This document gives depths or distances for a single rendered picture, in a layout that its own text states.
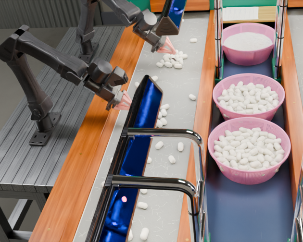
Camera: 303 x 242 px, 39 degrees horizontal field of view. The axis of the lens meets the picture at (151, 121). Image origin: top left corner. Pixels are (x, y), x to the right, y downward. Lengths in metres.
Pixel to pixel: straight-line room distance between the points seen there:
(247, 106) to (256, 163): 0.31
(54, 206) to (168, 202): 0.34
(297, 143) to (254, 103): 0.28
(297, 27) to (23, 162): 1.38
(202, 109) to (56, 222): 0.67
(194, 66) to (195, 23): 0.41
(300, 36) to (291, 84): 0.42
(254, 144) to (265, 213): 0.26
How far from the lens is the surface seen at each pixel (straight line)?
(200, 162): 1.00
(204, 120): 1.54
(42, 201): 1.64
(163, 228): 1.25
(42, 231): 1.31
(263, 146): 1.50
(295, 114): 1.58
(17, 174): 1.65
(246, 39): 2.07
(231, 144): 1.48
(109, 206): 0.84
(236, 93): 1.70
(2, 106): 3.30
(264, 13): 2.22
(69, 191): 1.38
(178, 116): 1.60
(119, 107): 1.53
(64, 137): 1.73
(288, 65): 1.84
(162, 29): 1.49
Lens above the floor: 1.74
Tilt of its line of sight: 39 degrees down
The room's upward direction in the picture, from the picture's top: 9 degrees counter-clockwise
